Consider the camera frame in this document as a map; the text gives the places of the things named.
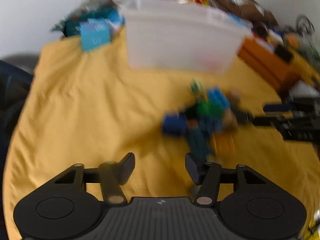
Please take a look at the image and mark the teal toy robot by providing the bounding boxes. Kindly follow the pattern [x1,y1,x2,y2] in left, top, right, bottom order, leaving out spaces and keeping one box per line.
[185,120,215,164]

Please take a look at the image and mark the orange hollow lego brick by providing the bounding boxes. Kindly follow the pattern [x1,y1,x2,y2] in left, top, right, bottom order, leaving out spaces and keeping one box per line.
[211,132,235,158]

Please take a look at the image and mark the orange cardboard box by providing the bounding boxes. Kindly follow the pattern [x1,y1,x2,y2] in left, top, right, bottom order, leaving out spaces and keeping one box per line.
[238,38,301,92]

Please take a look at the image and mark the tan wooden wedge block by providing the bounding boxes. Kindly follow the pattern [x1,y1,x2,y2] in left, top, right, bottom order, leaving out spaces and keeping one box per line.
[222,109,238,129]

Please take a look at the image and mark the blue cube block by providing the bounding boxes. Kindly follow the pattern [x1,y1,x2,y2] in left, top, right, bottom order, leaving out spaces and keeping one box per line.
[162,114,187,136]

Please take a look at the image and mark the yellow flat box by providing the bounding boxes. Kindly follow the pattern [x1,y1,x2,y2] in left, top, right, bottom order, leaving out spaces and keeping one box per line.
[267,33,320,88]

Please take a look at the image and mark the green lego block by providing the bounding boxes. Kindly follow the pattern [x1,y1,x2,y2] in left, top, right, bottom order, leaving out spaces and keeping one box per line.
[197,101,224,120]

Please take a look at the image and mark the yellow cloth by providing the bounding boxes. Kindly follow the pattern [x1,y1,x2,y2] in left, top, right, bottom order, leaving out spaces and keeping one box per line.
[3,29,319,239]

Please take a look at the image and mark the light blue studded brick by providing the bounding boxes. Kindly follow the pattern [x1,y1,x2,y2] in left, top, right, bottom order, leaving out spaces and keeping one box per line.
[207,87,231,109]

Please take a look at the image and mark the green printed dice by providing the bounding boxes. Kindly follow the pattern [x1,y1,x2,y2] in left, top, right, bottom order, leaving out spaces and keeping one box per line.
[190,80,207,100]

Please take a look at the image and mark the brown padded envelope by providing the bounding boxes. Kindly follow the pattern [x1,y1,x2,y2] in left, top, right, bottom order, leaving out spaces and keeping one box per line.
[213,0,278,25]

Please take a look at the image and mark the light blue card box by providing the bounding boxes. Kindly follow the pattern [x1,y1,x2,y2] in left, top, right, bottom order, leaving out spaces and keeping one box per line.
[80,18,111,51]

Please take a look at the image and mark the white plastic bin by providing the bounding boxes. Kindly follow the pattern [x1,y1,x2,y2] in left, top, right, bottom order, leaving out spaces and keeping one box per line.
[119,0,252,74]

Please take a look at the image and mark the dark green cotton pack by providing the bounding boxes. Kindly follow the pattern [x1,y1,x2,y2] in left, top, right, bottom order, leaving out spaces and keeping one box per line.
[50,6,125,37]

